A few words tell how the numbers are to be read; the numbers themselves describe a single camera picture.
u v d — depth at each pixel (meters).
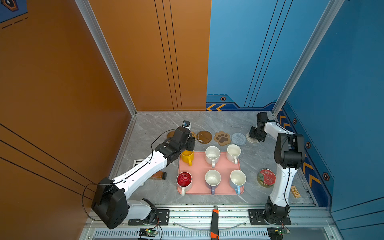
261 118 0.86
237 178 0.85
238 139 1.03
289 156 0.57
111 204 0.39
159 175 0.83
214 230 0.70
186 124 0.71
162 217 0.73
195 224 0.73
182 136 0.59
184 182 0.83
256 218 0.72
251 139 1.02
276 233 0.70
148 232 0.71
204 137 1.05
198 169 0.92
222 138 1.05
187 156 0.85
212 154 0.94
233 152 0.92
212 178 0.85
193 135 1.06
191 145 0.72
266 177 0.83
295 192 0.81
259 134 0.89
